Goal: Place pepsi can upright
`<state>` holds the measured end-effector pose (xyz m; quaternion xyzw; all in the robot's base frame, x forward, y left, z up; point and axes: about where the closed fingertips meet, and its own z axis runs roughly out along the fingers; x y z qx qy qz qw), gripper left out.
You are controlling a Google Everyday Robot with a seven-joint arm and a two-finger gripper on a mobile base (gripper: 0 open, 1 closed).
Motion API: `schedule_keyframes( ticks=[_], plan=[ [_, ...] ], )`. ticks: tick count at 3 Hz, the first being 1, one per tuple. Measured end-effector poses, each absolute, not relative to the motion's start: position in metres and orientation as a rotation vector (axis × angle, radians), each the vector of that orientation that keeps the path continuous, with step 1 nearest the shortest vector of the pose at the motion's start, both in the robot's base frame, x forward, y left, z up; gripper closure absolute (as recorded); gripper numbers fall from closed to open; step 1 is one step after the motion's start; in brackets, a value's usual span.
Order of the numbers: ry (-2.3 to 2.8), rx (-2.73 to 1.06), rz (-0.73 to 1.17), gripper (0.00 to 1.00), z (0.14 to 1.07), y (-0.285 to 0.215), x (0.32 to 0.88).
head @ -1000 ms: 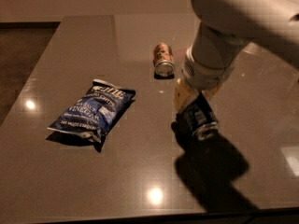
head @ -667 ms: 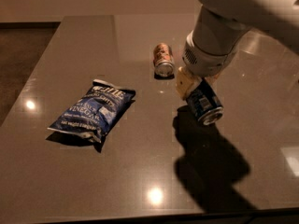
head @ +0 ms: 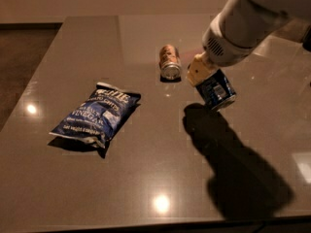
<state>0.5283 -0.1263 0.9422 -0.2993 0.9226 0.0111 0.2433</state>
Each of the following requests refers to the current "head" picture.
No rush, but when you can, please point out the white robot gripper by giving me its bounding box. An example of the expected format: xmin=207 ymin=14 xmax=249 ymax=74
xmin=187 ymin=0 xmax=290 ymax=86

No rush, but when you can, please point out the blue pepsi can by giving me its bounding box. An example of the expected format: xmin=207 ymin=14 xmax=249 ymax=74
xmin=196 ymin=70 xmax=236 ymax=111

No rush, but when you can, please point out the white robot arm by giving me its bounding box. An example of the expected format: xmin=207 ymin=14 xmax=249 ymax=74
xmin=187 ymin=0 xmax=311 ymax=86

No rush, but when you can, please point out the brown soda can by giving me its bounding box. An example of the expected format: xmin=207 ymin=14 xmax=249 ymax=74
xmin=159 ymin=45 xmax=181 ymax=81

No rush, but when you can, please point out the blue kettle chips bag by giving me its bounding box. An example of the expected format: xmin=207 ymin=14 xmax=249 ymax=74
xmin=50 ymin=83 xmax=141 ymax=149

